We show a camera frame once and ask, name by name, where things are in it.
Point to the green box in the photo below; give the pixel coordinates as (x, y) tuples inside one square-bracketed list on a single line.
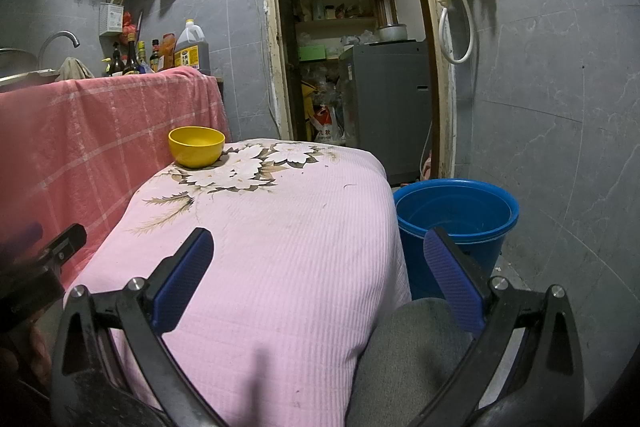
[(311, 53)]

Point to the dark bottle with yellow label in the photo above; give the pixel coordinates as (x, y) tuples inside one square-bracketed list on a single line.
[(154, 57)]

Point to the person's left hand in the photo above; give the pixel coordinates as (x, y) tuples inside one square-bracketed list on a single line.
[(27, 354)]

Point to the blue plastic bucket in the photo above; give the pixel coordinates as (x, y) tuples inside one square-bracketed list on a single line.
[(495, 237)]

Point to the beige rag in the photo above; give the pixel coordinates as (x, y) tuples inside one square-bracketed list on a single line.
[(75, 71)]

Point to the short dark sauce bottle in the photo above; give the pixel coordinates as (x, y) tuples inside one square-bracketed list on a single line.
[(117, 64)]

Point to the pink floral blanket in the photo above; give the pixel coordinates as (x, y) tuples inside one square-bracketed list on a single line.
[(280, 267)]

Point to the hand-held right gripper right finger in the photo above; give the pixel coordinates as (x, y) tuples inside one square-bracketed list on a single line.
[(452, 279)]

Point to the white pot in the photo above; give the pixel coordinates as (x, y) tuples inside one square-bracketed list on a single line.
[(391, 33)]

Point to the grey cabinet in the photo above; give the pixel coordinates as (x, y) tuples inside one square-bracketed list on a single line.
[(385, 107)]

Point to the red white bottle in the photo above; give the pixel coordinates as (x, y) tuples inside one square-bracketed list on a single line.
[(326, 129)]

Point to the metal faucet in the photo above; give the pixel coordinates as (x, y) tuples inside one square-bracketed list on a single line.
[(52, 38)]

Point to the yellow bowl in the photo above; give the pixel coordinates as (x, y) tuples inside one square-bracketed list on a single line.
[(195, 152)]

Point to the cream door frame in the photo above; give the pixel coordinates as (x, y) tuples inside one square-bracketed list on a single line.
[(270, 57)]

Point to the white utensil holder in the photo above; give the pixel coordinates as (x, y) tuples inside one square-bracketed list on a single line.
[(111, 19)]

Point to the tall dark sauce bottle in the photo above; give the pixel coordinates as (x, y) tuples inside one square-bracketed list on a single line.
[(131, 62)]

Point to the wooden shelf unit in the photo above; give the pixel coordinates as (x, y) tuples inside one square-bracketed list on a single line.
[(325, 22)]

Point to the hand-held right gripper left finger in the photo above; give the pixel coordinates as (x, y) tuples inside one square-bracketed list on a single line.
[(182, 279)]

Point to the metal pot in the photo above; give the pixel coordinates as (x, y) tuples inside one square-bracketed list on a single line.
[(15, 59)]

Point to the red net bag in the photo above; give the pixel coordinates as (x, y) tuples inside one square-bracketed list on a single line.
[(129, 26)]

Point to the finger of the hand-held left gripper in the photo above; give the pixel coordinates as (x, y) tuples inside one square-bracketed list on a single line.
[(67, 239), (22, 234)]

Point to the large cooking oil bottle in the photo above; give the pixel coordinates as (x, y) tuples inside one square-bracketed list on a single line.
[(192, 52)]

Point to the pink checked cloth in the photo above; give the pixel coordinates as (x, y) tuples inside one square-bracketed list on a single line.
[(90, 132)]

